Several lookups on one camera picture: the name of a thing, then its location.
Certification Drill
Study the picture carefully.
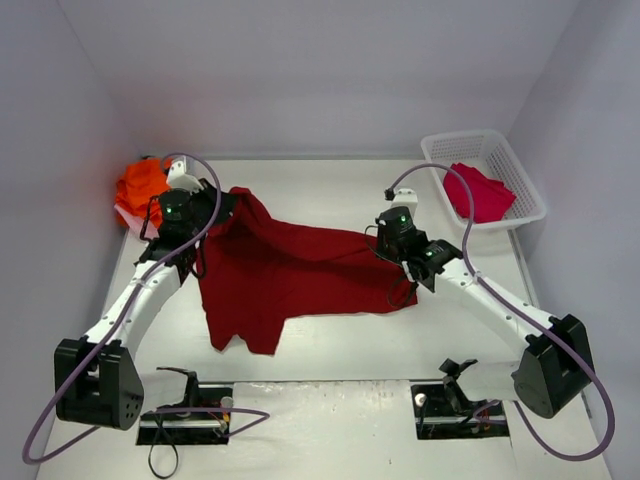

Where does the dark red t shirt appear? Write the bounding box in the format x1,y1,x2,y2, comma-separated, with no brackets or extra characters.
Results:
196,187,418,355

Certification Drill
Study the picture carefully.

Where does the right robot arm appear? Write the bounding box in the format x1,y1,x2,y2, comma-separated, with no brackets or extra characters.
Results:
375,206,593,419

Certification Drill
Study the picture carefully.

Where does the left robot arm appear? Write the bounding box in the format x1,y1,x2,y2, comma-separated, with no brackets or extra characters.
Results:
54,180,237,430

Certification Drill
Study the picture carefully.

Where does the pink folded t shirt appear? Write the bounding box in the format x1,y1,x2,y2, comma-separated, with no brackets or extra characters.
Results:
114,204,143,235

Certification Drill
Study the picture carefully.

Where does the orange folded t shirt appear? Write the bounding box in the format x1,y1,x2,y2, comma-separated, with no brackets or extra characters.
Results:
115,157,169,219

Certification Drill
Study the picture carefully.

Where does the red t shirt in basket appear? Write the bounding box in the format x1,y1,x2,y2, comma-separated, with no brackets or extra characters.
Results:
443,163,517,223

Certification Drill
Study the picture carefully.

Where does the white plastic basket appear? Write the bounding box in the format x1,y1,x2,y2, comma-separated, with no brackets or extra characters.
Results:
420,129,547,231

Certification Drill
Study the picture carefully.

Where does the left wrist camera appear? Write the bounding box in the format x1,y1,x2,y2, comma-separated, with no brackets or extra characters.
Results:
166,155,203,194

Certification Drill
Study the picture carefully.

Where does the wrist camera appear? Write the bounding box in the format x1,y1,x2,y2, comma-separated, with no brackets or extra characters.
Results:
384,187,418,216
166,155,203,194

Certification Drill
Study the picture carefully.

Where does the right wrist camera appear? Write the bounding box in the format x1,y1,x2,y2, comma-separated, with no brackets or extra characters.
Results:
384,187,418,216

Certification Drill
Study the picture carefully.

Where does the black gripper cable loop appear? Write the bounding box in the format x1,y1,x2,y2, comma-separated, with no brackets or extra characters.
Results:
385,274,419,310

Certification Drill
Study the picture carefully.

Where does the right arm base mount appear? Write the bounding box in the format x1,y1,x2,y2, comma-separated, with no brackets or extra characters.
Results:
410,359,510,441

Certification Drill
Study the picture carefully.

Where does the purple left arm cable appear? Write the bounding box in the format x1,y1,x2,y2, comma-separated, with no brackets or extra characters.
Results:
22,152,271,466

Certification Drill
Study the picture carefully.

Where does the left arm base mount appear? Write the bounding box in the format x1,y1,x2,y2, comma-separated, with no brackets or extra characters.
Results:
135,367,236,479

